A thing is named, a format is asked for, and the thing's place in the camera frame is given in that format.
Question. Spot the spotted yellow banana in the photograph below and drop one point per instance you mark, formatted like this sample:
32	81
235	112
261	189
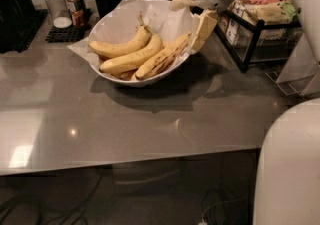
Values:
162	60

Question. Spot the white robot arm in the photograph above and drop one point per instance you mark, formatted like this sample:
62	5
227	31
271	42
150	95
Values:
287	186

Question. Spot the upper yellow banana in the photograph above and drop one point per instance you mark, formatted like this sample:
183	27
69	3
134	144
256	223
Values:
107	50

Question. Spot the white bowl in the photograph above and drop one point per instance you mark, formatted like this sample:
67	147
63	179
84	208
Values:
141	83

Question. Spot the white paper bowl liner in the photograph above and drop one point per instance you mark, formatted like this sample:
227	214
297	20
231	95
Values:
119	26

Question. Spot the middle yellow banana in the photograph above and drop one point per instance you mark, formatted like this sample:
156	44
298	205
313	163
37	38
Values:
133	60

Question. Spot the hidden lower yellow banana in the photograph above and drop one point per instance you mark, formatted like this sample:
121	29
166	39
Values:
126	76

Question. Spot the clear acrylic holder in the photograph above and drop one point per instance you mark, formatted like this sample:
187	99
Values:
301	72

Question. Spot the brown sauce bottle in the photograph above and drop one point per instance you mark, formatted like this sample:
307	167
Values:
77	13

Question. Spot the black rubber mat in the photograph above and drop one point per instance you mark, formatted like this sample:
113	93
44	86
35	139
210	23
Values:
63	30

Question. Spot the black coffee machine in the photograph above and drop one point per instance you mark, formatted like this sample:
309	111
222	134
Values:
19	23

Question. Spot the black wire condiment rack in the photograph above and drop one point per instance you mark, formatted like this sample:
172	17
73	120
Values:
256	33

